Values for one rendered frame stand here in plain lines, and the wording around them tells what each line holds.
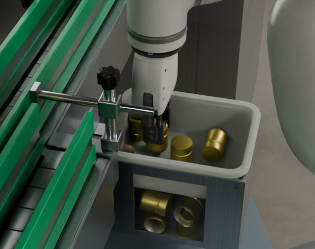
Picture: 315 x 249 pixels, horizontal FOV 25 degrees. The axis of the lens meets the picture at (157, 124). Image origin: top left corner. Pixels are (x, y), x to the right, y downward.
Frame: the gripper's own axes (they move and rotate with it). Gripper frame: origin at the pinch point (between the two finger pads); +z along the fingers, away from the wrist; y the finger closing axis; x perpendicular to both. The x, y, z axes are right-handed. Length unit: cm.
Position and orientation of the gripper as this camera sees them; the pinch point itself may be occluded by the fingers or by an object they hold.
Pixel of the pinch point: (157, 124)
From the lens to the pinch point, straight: 112.5
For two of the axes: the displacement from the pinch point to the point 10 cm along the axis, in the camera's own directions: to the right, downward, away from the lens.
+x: 9.7, 1.6, -2.0
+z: 0.0, 7.8, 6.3
